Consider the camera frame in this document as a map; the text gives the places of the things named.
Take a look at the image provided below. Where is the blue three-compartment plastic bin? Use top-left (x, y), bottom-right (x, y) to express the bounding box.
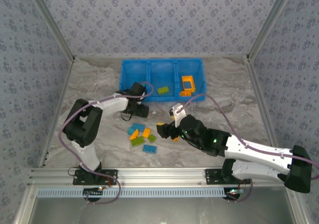
top-left (119, 58), bottom-right (207, 102)

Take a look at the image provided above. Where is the orange lego window frame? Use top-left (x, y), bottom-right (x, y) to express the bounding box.
top-left (181, 75), bottom-right (196, 92)

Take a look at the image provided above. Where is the black controller board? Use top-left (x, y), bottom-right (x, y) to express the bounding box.
top-left (223, 188), bottom-right (242, 201)
top-left (83, 188), bottom-right (104, 202)

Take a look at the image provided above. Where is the grey metal panel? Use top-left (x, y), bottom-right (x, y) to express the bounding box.
top-left (28, 187), bottom-right (295, 224)

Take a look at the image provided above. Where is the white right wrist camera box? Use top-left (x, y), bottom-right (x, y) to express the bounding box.
top-left (170, 103), bottom-right (187, 128)

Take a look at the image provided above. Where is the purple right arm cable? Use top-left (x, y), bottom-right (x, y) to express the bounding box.
top-left (183, 93), bottom-right (319, 205)

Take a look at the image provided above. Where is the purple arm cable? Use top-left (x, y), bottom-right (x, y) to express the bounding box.
top-left (183, 93), bottom-right (319, 205)
top-left (58, 81), bottom-right (154, 205)

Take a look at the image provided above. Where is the aluminium mounting rail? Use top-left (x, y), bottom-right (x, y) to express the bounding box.
top-left (27, 166), bottom-right (300, 186)

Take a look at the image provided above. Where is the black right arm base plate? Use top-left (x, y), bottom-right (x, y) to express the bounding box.
top-left (204, 168), bottom-right (251, 186)

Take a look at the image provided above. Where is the slotted grey cable duct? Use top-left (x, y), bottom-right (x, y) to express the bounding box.
top-left (36, 187), bottom-right (229, 199)

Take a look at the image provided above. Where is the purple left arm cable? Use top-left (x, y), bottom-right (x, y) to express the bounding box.
top-left (58, 81), bottom-right (154, 205)

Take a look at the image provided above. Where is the aluminium table side rail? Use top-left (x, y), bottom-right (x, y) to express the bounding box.
top-left (245, 58), bottom-right (285, 167)

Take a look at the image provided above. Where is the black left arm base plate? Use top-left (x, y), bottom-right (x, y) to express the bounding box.
top-left (72, 169), bottom-right (118, 186)

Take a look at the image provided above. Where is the aluminium frame post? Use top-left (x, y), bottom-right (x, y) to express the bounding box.
top-left (246, 0), bottom-right (299, 61)
top-left (24, 0), bottom-right (76, 61)

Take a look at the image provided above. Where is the aluminium lower frame rail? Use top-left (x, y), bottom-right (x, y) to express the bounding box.
top-left (12, 186), bottom-right (38, 224)
top-left (285, 186), bottom-right (310, 224)

